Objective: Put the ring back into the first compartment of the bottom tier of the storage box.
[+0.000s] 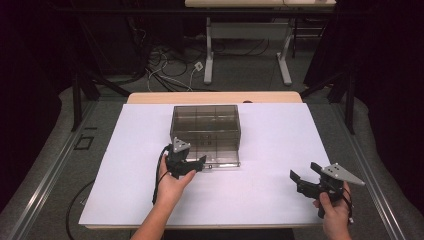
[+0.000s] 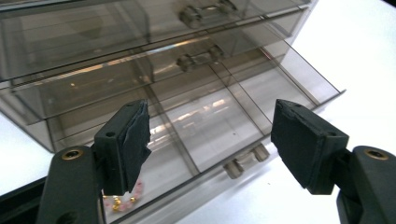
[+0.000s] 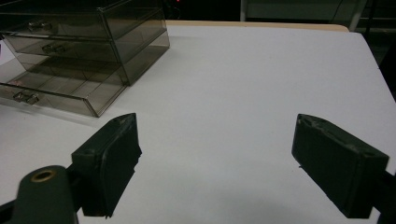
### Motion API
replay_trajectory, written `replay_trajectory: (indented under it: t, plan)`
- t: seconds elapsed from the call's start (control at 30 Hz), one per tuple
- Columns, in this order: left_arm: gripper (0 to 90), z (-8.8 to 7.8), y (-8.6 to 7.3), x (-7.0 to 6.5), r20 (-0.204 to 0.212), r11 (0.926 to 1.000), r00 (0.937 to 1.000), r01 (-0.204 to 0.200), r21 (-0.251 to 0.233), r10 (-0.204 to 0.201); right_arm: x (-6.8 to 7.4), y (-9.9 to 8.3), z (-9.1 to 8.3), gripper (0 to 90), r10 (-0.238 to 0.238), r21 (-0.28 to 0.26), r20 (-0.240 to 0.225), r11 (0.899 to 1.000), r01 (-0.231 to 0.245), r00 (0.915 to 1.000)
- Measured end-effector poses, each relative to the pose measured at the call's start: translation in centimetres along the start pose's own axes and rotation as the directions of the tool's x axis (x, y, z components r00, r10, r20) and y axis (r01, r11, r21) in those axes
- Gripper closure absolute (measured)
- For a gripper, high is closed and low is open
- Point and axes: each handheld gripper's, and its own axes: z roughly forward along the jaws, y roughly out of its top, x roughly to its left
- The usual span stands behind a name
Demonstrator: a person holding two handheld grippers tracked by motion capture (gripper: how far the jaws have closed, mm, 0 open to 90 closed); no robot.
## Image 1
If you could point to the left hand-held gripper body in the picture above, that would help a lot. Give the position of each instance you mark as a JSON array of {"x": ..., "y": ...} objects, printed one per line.
[{"x": 180, "y": 163}]

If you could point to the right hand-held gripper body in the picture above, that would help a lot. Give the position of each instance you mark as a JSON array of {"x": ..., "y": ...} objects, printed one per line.
[{"x": 337, "y": 172}]

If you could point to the transparent grey drawer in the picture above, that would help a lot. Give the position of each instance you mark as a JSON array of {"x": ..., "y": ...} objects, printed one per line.
[
  {"x": 223, "y": 158},
  {"x": 220, "y": 135},
  {"x": 220, "y": 143}
]

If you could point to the transparent grey drawer box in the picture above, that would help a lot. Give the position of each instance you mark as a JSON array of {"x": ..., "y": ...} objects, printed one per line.
[{"x": 205, "y": 120}]

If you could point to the person's left hand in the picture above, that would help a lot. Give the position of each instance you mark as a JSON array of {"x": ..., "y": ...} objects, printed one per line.
[{"x": 170, "y": 191}]

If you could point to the person's right hand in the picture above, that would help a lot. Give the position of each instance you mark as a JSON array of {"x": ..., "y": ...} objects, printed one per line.
[{"x": 335, "y": 215}]

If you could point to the white paper sheet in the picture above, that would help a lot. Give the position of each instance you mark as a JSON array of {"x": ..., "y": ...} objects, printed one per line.
[{"x": 260, "y": 186}]

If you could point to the black metal stand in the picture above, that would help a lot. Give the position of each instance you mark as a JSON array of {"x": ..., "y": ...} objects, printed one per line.
[
  {"x": 76, "y": 100},
  {"x": 349, "y": 106}
]

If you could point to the white power plug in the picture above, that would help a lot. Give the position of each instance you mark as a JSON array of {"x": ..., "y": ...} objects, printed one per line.
[{"x": 198, "y": 66}]

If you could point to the dark curtain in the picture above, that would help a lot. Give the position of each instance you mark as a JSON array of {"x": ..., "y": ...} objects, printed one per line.
[
  {"x": 393, "y": 83},
  {"x": 23, "y": 100}
]

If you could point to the white-legged desk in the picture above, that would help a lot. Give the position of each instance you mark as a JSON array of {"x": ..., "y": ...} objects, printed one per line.
[{"x": 208, "y": 50}]

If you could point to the aluminium rail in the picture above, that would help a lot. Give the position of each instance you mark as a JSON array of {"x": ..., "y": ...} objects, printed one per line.
[
  {"x": 370, "y": 180},
  {"x": 50, "y": 173}
]

